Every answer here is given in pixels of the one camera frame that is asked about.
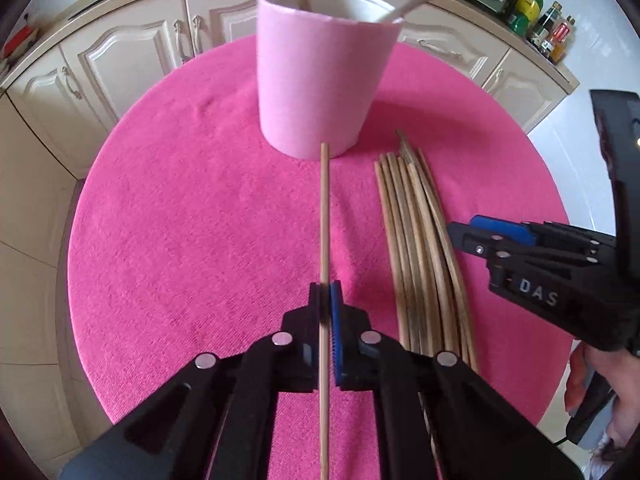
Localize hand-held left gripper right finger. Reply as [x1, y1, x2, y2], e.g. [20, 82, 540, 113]
[329, 280, 586, 480]

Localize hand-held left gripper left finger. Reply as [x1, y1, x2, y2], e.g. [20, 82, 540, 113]
[59, 282, 331, 480]

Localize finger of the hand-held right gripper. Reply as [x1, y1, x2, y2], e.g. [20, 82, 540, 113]
[469, 215, 617, 257]
[446, 222, 598, 267]

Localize bunch of wooden chopsticks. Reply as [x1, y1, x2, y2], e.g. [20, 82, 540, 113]
[374, 130, 481, 466]

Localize pink cup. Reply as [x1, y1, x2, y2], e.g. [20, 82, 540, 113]
[256, 0, 403, 161]

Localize person's right hand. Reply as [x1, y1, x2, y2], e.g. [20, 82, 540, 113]
[564, 342, 640, 461]

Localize pink tablecloth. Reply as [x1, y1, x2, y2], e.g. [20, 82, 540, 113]
[67, 35, 576, 480]

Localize red orange bottle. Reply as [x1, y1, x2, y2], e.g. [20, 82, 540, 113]
[549, 16, 577, 65]

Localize dark sauce bottle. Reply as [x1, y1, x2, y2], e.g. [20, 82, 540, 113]
[530, 2, 564, 47]

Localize yellow green bottle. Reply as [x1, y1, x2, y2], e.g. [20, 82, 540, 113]
[511, 0, 547, 32]

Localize cream lower kitchen cabinets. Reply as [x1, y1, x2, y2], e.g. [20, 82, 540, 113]
[0, 0, 583, 181]

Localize red container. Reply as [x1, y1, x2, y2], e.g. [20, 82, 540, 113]
[7, 26, 40, 57]

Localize beige stone countertop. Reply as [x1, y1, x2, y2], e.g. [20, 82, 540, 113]
[0, 0, 581, 96]

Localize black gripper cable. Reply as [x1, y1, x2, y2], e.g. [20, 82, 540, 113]
[547, 422, 583, 450]

